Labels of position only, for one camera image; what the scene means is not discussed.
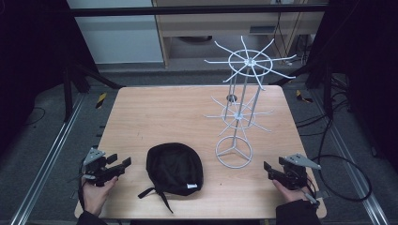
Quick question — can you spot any person's right hand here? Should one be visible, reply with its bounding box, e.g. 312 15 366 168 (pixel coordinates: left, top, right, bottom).
271 179 314 204

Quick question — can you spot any aluminium floor rail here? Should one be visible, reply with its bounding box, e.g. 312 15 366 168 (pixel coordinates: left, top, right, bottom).
8 93 86 225
308 90 390 225

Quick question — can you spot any person's right sleeve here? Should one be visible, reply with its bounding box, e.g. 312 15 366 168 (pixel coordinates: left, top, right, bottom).
275 199 323 225

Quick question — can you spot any white cabinet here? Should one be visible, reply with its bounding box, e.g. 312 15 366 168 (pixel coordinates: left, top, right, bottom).
66 0 165 65

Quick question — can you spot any person's left hand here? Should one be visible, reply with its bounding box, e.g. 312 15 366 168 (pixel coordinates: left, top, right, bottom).
82 175 119 218

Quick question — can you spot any black crossbar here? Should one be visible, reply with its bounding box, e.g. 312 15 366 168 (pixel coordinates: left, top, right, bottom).
69 3 329 17

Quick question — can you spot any black metal stand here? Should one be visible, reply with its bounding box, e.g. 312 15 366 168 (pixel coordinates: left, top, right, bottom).
268 59 337 120
61 59 126 124

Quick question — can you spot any person's left sleeve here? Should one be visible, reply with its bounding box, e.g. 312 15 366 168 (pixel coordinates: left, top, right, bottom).
76 210 109 225

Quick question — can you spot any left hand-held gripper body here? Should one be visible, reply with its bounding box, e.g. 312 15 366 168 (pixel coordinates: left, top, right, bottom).
82 147 126 188

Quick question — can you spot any white wire display rack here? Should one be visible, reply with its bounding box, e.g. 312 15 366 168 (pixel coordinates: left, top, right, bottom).
204 35 298 170

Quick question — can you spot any yellow black striped tape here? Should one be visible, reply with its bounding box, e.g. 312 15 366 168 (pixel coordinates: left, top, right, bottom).
295 89 314 104
95 92 108 110

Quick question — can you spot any wooden shelf unit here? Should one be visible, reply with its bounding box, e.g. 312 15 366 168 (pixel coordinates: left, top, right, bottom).
151 0 329 68

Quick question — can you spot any person's sleeve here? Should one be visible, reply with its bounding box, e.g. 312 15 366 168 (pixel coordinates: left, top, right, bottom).
275 199 323 225
76 210 109 225

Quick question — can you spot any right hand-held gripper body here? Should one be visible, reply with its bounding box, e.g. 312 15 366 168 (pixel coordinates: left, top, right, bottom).
272 152 322 190

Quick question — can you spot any black cable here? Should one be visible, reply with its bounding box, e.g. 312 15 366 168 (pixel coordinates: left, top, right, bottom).
295 74 374 203

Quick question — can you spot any black cap with straps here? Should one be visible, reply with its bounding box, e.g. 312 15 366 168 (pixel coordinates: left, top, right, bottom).
137 142 205 215

